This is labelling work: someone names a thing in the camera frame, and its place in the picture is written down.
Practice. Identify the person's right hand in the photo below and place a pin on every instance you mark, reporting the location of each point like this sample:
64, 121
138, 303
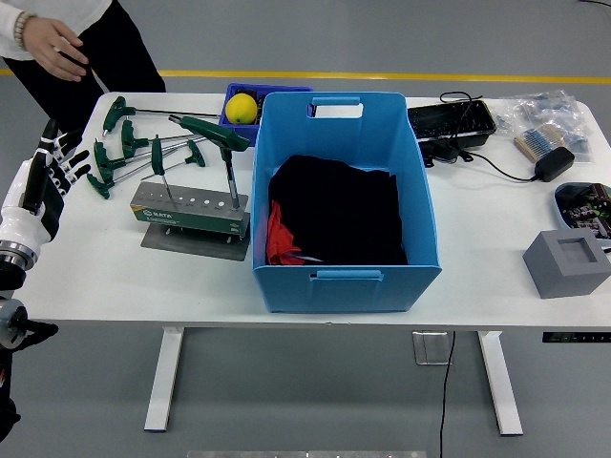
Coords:
52, 45

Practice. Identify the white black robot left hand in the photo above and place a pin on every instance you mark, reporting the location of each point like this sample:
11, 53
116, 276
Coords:
28, 191

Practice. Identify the green metal tool stand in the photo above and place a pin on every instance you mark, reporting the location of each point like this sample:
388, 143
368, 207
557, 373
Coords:
191, 222

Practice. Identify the large light blue folding box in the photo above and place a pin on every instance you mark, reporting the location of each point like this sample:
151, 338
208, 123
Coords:
343, 291

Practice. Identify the person's right forearm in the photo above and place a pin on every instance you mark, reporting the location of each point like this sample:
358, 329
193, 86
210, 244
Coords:
8, 28

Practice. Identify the person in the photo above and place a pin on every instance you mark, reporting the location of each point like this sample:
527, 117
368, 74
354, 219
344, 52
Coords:
119, 47

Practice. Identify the yellow lemon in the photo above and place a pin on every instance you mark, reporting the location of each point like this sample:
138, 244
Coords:
241, 110

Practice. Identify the small dark blue parts bin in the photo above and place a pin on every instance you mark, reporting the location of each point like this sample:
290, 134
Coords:
234, 133

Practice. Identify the black robot body part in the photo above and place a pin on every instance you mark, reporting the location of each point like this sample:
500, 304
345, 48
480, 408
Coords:
7, 410

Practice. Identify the white table leg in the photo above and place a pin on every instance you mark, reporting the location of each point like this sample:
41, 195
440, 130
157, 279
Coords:
164, 381
501, 381

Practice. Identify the red cloth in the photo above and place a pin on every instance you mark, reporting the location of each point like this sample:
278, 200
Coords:
279, 234

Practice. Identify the black cloth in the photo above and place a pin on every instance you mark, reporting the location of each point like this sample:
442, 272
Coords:
343, 210

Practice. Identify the yellow floor tape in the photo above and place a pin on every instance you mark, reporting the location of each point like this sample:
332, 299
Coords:
429, 76

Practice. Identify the black plastic tray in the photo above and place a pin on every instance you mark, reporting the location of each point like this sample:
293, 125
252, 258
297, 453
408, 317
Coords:
448, 119

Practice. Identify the black clip object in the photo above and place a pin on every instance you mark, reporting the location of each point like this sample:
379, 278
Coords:
444, 152

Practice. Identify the metal floor outlet plate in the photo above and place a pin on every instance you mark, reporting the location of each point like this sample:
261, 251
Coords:
429, 348

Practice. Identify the tan resistor strip bundle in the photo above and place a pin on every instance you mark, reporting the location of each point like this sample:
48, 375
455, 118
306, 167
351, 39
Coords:
539, 140

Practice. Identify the clear bag of blue resistors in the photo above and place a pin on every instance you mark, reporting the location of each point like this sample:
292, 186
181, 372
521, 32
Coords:
554, 107

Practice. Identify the black power adapter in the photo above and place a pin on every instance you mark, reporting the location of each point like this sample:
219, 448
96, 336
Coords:
554, 163

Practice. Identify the light blue shallow tray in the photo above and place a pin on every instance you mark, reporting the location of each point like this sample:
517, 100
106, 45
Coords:
559, 210

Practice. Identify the grey block with square recess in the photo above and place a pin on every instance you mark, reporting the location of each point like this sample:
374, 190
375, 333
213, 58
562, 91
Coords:
563, 276

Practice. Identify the pile of electronic components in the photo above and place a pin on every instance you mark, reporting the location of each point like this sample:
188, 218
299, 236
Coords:
587, 210

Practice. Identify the black table control panel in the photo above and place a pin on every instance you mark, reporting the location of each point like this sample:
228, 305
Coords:
573, 337

